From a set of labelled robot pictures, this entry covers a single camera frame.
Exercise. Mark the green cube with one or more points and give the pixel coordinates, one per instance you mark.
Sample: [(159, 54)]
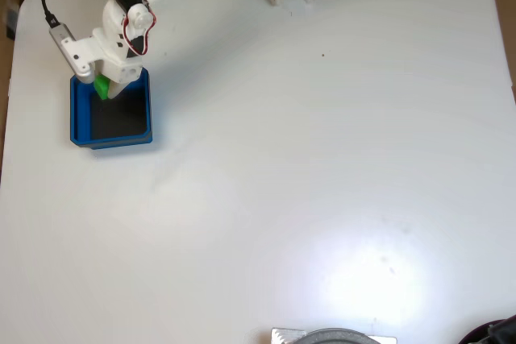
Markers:
[(101, 86)]

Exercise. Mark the blue box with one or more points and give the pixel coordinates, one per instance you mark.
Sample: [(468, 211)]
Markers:
[(80, 118)]

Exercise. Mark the dark grey round base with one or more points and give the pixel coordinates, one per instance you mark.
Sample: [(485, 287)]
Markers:
[(338, 336)]

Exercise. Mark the black round object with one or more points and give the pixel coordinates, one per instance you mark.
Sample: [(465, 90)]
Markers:
[(496, 332)]

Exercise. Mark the silver gripper camera box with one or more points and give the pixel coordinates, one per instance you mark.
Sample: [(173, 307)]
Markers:
[(60, 38)]

